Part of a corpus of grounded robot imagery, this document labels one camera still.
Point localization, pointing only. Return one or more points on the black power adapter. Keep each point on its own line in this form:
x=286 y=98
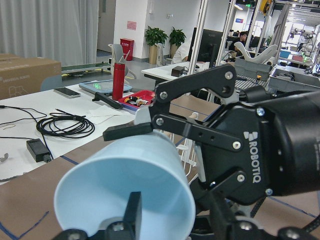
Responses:
x=38 y=151

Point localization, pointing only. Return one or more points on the red parts tray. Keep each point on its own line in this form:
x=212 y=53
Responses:
x=136 y=100

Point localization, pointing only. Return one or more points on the light blue cup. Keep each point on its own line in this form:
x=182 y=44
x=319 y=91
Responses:
x=97 y=190

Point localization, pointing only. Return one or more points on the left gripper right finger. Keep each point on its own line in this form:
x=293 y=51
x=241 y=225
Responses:
x=246 y=187

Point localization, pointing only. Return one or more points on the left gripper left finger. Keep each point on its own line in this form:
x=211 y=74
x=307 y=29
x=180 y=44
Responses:
x=128 y=228

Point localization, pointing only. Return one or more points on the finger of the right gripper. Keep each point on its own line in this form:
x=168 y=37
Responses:
x=220 y=80

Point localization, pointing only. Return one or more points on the smartphone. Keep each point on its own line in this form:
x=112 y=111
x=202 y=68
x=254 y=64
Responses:
x=66 y=92

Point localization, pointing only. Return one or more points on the red thermos bottle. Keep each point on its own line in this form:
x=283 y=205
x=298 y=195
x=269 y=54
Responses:
x=118 y=81

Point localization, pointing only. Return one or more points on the cardboard box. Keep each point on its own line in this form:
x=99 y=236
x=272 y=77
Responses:
x=21 y=76

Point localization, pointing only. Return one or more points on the white paper sheet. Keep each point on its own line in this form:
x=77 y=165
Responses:
x=102 y=113

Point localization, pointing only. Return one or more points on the black bar tool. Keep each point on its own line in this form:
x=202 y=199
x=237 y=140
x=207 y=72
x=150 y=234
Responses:
x=104 y=98

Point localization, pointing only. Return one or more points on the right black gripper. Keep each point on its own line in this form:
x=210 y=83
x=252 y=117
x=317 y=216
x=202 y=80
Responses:
x=279 y=149

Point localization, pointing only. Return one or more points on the white wire cup rack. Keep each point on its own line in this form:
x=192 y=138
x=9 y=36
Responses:
x=186 y=152

